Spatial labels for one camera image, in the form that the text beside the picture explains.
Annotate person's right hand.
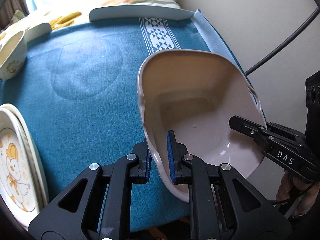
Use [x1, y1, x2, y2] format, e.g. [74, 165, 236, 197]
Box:
[276, 173, 320, 217]

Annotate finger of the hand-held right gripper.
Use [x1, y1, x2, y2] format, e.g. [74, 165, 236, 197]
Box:
[228, 115, 276, 153]
[266, 122, 307, 143]

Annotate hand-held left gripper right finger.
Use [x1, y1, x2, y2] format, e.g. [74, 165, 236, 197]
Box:
[166, 130, 293, 240]

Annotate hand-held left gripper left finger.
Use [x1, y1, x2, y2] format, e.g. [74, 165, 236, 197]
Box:
[28, 142, 152, 240]

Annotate floral striped blanket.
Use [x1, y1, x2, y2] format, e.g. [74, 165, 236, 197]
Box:
[0, 0, 181, 37]

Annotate pink bowl with handles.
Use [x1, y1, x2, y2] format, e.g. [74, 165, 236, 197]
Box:
[137, 49, 268, 203]

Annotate green patterned pillow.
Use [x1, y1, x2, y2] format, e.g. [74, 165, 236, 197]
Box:
[9, 9, 25, 25]

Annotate blue tablecloth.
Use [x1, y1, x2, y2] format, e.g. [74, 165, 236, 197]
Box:
[0, 15, 225, 233]

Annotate light blue cloth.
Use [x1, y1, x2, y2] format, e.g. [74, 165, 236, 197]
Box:
[194, 9, 248, 82]

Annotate white duck bow plate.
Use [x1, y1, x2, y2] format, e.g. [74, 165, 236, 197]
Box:
[0, 106, 34, 228]

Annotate yellow duck plate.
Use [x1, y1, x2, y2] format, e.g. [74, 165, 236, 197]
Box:
[15, 104, 50, 208]

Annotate pale yellow bowl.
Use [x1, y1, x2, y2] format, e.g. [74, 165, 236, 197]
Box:
[0, 30, 28, 80]

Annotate black cable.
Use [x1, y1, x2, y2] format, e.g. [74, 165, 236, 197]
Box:
[246, 7, 320, 76]

